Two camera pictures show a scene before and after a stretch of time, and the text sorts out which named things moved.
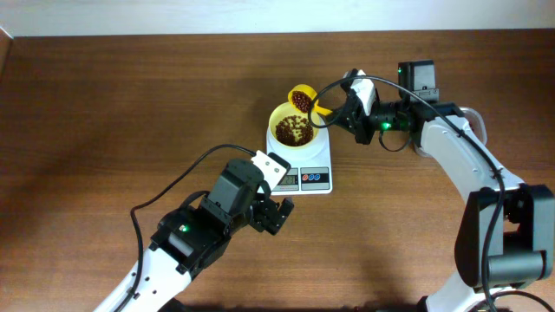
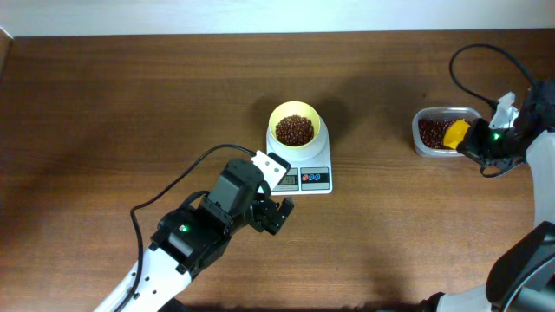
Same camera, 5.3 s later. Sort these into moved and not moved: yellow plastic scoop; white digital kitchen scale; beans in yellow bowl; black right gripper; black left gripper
Moved: black right gripper; yellow plastic scoop
Not moved: white digital kitchen scale; beans in yellow bowl; black left gripper
